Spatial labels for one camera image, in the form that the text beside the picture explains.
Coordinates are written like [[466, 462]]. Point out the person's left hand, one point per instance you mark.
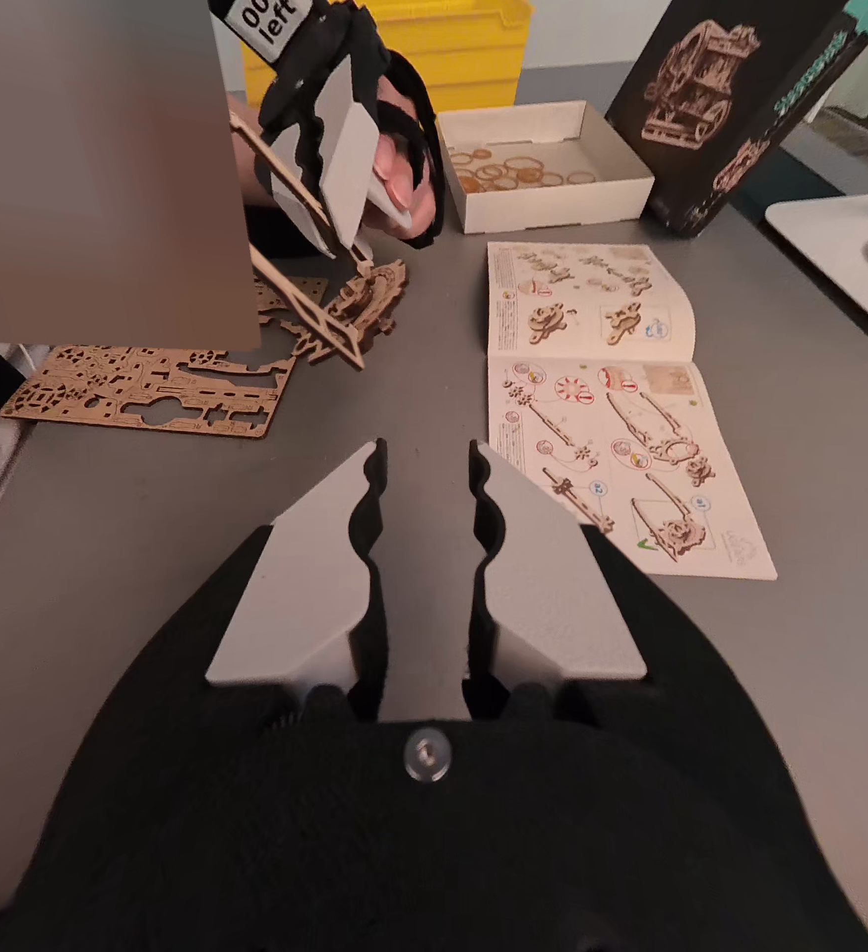
[[404, 178]]

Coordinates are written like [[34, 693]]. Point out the wooden model assembly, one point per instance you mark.
[[374, 294]]

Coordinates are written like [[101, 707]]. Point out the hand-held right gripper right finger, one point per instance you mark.
[[560, 595]]

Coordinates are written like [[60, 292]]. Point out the instruction booklet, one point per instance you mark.
[[590, 387]]

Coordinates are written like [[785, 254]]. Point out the pile of rubber bands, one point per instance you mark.
[[508, 172]]

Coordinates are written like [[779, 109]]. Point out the white flat stand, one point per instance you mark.
[[821, 245]]

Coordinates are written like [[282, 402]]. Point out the black model kit box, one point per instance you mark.
[[731, 111]]

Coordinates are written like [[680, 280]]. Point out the white cardboard tray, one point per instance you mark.
[[612, 186]]

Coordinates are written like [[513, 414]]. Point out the yellow plastic bin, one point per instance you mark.
[[434, 52]]

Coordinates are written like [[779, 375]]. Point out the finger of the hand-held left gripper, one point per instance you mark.
[[348, 163], [307, 223]]

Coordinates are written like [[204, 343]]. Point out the laser-cut wooden parts sheet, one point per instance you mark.
[[106, 387]]

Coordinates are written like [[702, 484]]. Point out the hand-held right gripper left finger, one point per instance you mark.
[[292, 595]]

